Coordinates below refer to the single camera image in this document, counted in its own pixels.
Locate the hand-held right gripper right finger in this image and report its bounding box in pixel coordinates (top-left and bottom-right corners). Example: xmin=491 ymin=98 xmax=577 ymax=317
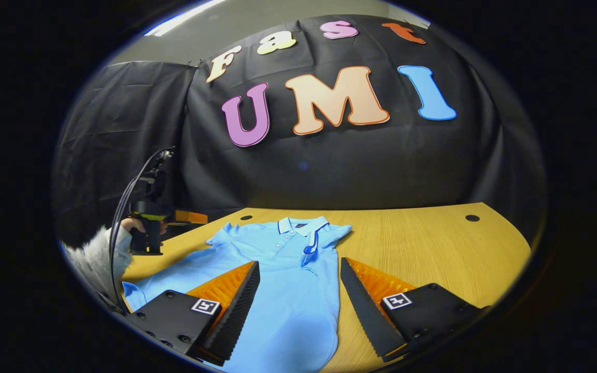
xmin=340 ymin=257 xmax=491 ymax=363

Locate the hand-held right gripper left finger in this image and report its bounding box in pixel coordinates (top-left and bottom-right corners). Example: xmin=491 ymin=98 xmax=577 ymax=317
xmin=122 ymin=261 xmax=261 ymax=367

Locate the light blue T-shirt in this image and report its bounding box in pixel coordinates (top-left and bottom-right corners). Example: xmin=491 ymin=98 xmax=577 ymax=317
xmin=122 ymin=216 xmax=353 ymax=373

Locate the black backdrop cloth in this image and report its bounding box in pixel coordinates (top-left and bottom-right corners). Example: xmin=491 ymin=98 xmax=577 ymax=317
xmin=52 ymin=15 xmax=547 ymax=247

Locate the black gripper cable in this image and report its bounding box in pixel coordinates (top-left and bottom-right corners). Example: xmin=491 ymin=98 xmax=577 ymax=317
xmin=108 ymin=148 xmax=175 ymax=314

